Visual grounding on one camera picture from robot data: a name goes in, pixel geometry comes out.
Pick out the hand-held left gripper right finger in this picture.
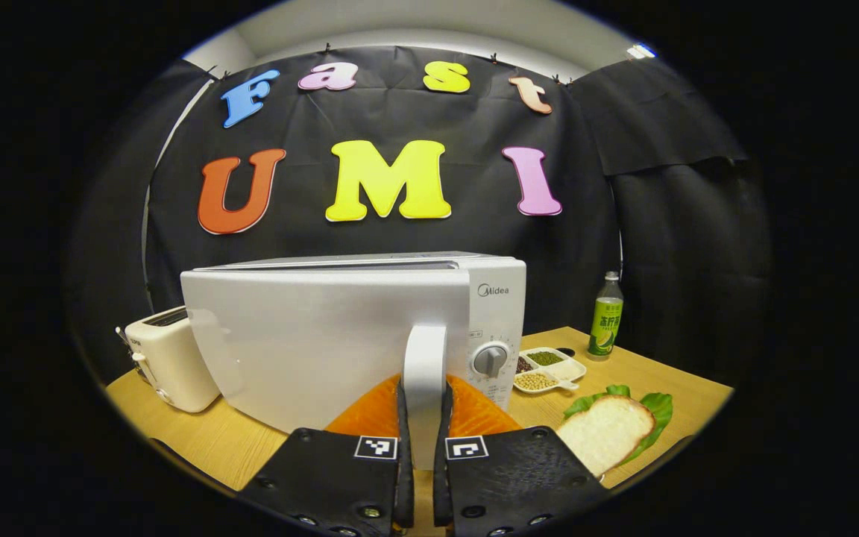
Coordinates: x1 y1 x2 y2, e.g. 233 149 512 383
433 373 613 537

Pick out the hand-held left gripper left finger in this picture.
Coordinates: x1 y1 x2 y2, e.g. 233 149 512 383
239 373 415 537

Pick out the white microwave oven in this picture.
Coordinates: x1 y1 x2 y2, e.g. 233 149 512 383
180 251 527 472

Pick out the bread and lettuce sandwich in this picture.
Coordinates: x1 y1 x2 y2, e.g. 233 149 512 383
555 384 675 478

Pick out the white divided dish of beans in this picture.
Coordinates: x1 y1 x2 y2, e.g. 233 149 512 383
512 347 588 395

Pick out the green label drink bottle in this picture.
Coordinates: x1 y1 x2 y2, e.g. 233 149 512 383
588 271 624 359

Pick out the cream white toaster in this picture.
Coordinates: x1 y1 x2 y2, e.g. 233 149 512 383
124 306 221 414

